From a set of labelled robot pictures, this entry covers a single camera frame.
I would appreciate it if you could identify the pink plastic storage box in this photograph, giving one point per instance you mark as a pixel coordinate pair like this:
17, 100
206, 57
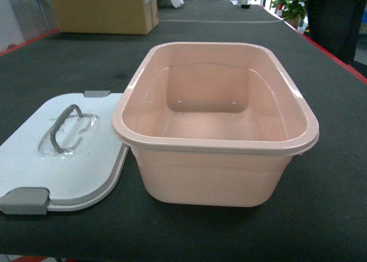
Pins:
213, 123

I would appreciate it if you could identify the white box lid grey handle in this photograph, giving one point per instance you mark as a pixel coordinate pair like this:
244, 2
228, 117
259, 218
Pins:
65, 157

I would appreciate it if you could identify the black chair back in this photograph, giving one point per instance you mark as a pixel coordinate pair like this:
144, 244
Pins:
335, 25

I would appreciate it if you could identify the green potted plant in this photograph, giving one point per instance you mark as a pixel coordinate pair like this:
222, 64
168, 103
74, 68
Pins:
293, 11

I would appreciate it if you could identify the brown cardboard box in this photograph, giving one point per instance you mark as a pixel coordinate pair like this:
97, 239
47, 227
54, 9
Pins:
106, 16

